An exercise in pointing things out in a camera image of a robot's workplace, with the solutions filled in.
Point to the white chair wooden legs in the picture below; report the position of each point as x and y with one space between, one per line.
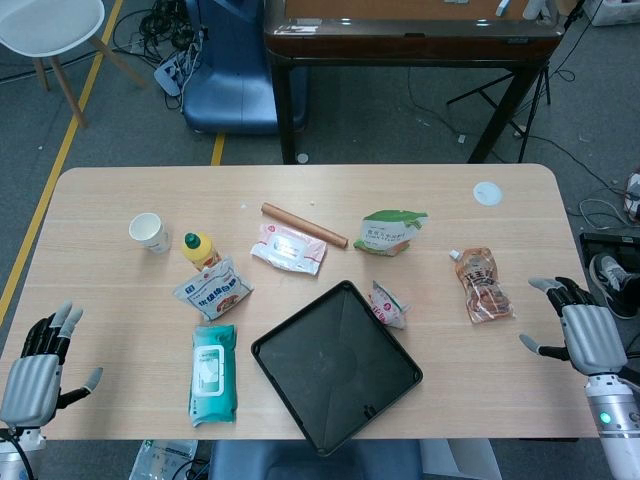
45 25

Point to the clear plastic bag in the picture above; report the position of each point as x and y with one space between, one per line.
162 460

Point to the white round lid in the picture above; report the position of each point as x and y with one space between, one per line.
487 193

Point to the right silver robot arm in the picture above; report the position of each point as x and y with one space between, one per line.
612 430

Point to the black flat device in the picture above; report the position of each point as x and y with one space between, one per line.
607 242

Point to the white paper cup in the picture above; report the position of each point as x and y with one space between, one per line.
147 232

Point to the black sneaker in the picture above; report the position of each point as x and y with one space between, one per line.
612 285

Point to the dark wood mahjong table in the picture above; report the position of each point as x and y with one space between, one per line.
410 42

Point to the blue white mahjong tile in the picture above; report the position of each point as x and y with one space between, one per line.
502 7

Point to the blue seat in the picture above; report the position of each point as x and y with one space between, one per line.
310 462

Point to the black plastic tray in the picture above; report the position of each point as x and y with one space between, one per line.
337 370

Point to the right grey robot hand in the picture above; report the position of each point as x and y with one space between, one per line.
592 340

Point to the orange spout sauce pouch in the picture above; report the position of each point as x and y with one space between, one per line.
482 287

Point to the wooden rolling pin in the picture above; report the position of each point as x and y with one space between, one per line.
300 221

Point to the black tripod stand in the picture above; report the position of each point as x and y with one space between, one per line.
500 90

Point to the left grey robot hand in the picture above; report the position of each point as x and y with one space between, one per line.
30 385

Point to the white castor sugar bag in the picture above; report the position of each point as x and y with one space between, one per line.
215 295

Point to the green white corn starch bag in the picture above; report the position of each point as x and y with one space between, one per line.
390 232

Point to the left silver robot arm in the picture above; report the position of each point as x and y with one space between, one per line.
17 455

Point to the pink wet wipes pack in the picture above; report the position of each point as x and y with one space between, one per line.
287 247

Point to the yellow bottle green cap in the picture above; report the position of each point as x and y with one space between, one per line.
200 252

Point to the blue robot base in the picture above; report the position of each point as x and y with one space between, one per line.
232 75

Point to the teal wet wipes pack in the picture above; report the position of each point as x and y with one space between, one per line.
212 375

